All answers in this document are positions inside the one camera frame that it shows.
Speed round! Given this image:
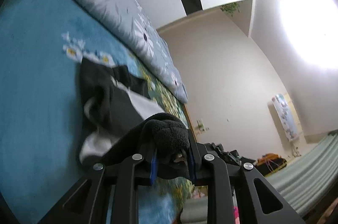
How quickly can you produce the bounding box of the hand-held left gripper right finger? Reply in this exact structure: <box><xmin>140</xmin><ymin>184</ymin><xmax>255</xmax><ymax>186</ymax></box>
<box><xmin>187</xmin><ymin>143</ymin><xmax>307</xmax><ymax>224</ymax></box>

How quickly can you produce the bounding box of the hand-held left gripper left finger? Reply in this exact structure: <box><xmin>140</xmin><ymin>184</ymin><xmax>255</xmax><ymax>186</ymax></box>
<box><xmin>37</xmin><ymin>145</ymin><xmax>159</xmax><ymax>224</ymax></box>

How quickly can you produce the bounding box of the dark fleece-lined garment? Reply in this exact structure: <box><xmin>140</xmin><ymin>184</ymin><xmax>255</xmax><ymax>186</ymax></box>
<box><xmin>76</xmin><ymin>57</ymin><xmax>194</xmax><ymax>180</ymax></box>

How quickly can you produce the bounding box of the orange item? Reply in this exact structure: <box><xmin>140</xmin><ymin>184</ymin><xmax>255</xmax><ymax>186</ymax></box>
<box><xmin>256</xmin><ymin>153</ymin><xmax>288</xmax><ymax>177</ymax></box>

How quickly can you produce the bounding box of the floral standing air conditioner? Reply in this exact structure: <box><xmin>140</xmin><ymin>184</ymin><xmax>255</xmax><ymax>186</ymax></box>
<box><xmin>267</xmin><ymin>93</ymin><xmax>301</xmax><ymax>142</ymax></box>

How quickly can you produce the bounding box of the green striped cloth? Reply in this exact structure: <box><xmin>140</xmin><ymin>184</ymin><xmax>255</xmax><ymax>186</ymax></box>
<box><xmin>264</xmin><ymin>131</ymin><xmax>338</xmax><ymax>216</ymax></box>

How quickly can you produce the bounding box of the green blue floral bed sheet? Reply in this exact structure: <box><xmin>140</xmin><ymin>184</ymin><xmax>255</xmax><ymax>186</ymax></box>
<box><xmin>0</xmin><ymin>0</ymin><xmax>197</xmax><ymax>224</ymax></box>

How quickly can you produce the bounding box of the light blue floral quilt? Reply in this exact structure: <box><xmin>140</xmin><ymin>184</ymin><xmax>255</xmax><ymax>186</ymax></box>
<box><xmin>39</xmin><ymin>0</ymin><xmax>189</xmax><ymax>103</ymax></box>

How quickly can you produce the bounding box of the green plant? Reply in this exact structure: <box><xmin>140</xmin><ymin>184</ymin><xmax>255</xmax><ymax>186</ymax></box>
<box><xmin>220</xmin><ymin>1</ymin><xmax>241</xmax><ymax>17</ymax></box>

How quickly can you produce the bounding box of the round ceiling light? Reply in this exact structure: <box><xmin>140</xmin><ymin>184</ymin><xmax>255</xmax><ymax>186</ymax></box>
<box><xmin>276</xmin><ymin>0</ymin><xmax>338</xmax><ymax>70</ymax></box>

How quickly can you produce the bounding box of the wooden bed rail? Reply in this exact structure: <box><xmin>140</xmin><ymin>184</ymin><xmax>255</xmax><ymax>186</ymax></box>
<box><xmin>182</xmin><ymin>104</ymin><xmax>198</xmax><ymax>146</ymax></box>

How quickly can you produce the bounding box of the wall socket with plug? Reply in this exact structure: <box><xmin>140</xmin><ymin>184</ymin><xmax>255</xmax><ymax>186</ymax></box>
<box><xmin>196</xmin><ymin>119</ymin><xmax>210</xmax><ymax>133</ymax></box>

